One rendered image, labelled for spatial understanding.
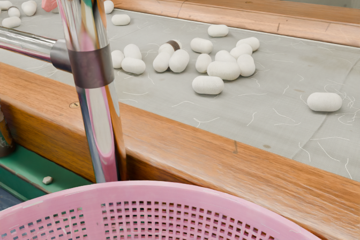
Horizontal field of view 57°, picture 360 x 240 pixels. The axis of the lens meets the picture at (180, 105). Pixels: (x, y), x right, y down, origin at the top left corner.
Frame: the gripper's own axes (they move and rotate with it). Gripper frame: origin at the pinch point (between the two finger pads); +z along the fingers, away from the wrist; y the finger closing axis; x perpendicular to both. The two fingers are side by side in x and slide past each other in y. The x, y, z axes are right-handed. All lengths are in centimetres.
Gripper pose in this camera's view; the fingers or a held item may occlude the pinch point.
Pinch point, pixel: (47, 6)
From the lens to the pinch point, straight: 68.9
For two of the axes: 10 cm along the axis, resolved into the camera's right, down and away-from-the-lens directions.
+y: 8.5, 2.5, -4.7
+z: -3.8, 8.9, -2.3
